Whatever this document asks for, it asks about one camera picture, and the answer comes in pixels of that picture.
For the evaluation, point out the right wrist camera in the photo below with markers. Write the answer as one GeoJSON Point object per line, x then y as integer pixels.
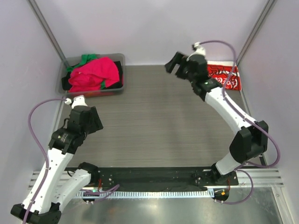
{"type": "Point", "coordinates": [198, 49]}

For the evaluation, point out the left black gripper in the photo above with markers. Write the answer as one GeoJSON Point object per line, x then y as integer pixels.
{"type": "Point", "coordinates": [96, 123]}

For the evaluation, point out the aluminium post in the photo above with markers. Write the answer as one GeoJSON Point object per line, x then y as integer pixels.
{"type": "Point", "coordinates": [256, 28]}
{"type": "Point", "coordinates": [41, 19]}

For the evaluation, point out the pink t shirt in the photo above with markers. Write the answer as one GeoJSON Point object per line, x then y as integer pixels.
{"type": "Point", "coordinates": [94, 76]}

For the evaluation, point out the clear plastic storage bin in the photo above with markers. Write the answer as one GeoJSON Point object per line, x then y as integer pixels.
{"type": "Point", "coordinates": [75, 60]}

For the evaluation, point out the left aluminium post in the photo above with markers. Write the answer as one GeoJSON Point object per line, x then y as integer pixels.
{"type": "Point", "coordinates": [41, 19]}

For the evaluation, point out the green t shirt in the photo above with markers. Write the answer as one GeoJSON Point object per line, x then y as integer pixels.
{"type": "Point", "coordinates": [86, 58]}

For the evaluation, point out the aluminium rail frame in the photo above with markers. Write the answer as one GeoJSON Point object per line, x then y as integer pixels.
{"type": "Point", "coordinates": [260, 178]}

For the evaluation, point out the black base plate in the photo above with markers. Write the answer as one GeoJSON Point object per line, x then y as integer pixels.
{"type": "Point", "coordinates": [201, 176]}

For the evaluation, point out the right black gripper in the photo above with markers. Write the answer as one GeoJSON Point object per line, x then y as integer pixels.
{"type": "Point", "coordinates": [177, 59]}

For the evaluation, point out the orange t shirt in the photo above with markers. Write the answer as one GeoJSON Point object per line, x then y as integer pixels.
{"type": "Point", "coordinates": [92, 94]}

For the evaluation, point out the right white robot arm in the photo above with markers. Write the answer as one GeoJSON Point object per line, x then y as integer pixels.
{"type": "Point", "coordinates": [163, 121]}

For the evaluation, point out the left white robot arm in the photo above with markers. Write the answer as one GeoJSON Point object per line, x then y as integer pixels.
{"type": "Point", "coordinates": [45, 203]}

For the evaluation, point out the white t shirt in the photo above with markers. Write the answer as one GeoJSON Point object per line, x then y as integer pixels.
{"type": "Point", "coordinates": [220, 70]}

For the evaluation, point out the right aluminium post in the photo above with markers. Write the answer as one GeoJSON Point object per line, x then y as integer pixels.
{"type": "Point", "coordinates": [256, 28]}

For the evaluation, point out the white slotted cable duct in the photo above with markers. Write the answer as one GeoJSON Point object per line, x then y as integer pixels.
{"type": "Point", "coordinates": [146, 195]}

